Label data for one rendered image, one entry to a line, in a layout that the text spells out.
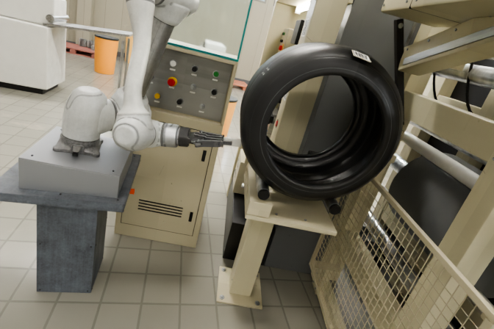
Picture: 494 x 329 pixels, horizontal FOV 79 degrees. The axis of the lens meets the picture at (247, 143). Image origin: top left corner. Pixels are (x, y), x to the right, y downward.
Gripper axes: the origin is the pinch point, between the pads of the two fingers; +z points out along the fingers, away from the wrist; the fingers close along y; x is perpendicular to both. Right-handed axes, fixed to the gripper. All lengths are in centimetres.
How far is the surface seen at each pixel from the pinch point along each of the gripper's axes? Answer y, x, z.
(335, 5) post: 26, -54, 36
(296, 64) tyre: -10.6, -32.4, 17.2
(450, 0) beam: -18, -55, 54
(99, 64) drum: 487, 57, -265
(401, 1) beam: 10, -56, 54
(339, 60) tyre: -11.5, -35.1, 30.3
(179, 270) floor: 36, 102, -24
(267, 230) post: 25, 58, 24
